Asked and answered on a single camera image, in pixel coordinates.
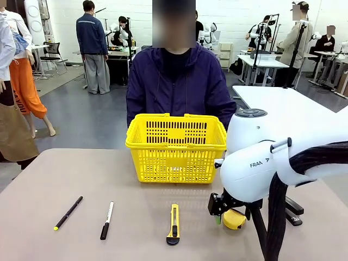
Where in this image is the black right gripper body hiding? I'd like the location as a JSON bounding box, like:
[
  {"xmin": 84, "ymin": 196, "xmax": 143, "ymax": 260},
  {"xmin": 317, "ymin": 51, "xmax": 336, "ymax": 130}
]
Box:
[{"xmin": 208, "ymin": 189, "xmax": 263, "ymax": 218}]

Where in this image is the yellow tape measure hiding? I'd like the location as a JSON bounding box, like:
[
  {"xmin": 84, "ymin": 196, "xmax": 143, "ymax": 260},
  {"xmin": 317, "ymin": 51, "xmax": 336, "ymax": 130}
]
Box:
[{"xmin": 222, "ymin": 208, "xmax": 247, "ymax": 231}]

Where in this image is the yellow black utility knife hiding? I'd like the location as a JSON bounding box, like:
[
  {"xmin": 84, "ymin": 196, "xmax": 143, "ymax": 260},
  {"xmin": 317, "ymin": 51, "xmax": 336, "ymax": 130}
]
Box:
[{"xmin": 166, "ymin": 203, "xmax": 181, "ymax": 246}]

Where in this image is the black stapler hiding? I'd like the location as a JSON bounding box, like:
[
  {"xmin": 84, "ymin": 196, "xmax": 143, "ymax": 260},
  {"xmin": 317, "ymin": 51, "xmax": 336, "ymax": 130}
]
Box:
[{"xmin": 284, "ymin": 197, "xmax": 305, "ymax": 226}]

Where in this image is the yellow plastic shopping basket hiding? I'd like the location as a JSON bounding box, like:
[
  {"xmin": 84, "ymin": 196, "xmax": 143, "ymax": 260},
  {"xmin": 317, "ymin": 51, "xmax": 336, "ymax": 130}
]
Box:
[{"xmin": 125, "ymin": 113, "xmax": 228, "ymax": 184}]

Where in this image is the person in purple jacket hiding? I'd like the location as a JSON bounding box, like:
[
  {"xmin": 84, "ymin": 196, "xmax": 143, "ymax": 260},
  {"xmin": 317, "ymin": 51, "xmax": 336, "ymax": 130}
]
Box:
[{"xmin": 126, "ymin": 0, "xmax": 237, "ymax": 130}]

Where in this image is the person in beige jacket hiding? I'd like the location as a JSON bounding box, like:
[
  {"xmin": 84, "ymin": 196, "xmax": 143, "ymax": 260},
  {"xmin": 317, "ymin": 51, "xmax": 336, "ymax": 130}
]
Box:
[{"xmin": 276, "ymin": 1, "xmax": 313, "ymax": 88}]

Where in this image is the standing person in black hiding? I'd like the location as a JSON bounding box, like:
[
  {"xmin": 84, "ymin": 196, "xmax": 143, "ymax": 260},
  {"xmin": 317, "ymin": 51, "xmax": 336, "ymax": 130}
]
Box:
[{"xmin": 246, "ymin": 15, "xmax": 272, "ymax": 51}]

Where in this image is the seated person in black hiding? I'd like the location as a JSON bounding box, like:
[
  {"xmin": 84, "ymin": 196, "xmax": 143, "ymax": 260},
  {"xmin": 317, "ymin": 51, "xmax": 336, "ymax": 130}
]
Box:
[{"xmin": 309, "ymin": 26, "xmax": 337, "ymax": 71}]

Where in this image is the white marker black cap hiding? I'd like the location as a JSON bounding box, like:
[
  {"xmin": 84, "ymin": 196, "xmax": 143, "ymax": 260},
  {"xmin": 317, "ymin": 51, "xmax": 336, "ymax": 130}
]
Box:
[{"xmin": 100, "ymin": 201, "xmax": 115, "ymax": 240}]

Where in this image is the large white table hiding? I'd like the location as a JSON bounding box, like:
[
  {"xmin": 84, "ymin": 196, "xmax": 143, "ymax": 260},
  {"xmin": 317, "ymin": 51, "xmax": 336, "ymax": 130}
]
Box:
[{"xmin": 232, "ymin": 85, "xmax": 348, "ymax": 114}]

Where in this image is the black highlighter pen yellow tip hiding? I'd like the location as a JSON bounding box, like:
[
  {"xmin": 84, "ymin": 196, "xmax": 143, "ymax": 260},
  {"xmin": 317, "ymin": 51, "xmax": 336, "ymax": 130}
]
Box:
[{"xmin": 53, "ymin": 196, "xmax": 84, "ymax": 232}]

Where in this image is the white drawer cabinet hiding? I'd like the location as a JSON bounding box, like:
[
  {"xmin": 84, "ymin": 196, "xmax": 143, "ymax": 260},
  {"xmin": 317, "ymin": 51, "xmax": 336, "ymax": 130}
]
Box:
[{"xmin": 219, "ymin": 42, "xmax": 234, "ymax": 69}]

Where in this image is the white background desk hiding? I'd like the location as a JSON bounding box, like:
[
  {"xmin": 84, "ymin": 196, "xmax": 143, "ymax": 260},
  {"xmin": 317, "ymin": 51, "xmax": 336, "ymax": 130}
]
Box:
[{"xmin": 236, "ymin": 53, "xmax": 289, "ymax": 86}]

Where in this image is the black tripod stand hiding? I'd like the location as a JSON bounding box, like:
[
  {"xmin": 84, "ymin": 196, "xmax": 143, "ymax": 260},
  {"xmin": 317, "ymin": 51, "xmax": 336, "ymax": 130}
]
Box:
[
  {"xmin": 282, "ymin": 20, "xmax": 308, "ymax": 89},
  {"xmin": 251, "ymin": 23, "xmax": 269, "ymax": 86}
]

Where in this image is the white background humanoid robot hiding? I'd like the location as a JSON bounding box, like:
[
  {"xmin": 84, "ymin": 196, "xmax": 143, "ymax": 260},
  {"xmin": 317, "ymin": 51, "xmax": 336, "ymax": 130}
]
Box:
[{"xmin": 200, "ymin": 23, "xmax": 218, "ymax": 47}]

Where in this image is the cluttered background workbench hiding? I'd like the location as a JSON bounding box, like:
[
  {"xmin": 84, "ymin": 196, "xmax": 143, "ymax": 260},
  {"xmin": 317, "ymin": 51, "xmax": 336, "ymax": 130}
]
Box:
[{"xmin": 105, "ymin": 46, "xmax": 139, "ymax": 85}]

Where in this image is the man in blue jacket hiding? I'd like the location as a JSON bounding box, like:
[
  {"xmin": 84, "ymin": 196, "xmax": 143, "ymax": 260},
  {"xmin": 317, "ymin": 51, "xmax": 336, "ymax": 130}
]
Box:
[{"xmin": 76, "ymin": 0, "xmax": 111, "ymax": 95}]

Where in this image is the black office chair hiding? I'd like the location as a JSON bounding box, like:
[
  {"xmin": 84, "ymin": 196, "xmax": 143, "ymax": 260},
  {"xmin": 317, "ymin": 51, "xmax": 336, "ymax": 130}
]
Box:
[{"xmin": 40, "ymin": 41, "xmax": 69, "ymax": 76}]

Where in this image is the mannequin in orange pants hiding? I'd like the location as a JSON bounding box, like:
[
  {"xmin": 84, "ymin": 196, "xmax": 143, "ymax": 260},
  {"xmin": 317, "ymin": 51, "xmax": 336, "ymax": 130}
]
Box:
[{"xmin": 5, "ymin": 2, "xmax": 57, "ymax": 139}]

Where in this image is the white standing air conditioner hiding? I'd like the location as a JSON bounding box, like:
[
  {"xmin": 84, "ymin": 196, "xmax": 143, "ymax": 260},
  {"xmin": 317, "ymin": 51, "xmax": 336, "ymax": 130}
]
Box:
[{"xmin": 23, "ymin": 0, "xmax": 45, "ymax": 46}]

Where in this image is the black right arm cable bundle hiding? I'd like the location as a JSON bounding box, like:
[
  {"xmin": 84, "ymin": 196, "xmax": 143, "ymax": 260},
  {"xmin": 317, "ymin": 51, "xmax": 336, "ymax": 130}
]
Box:
[{"xmin": 251, "ymin": 140, "xmax": 348, "ymax": 261}]

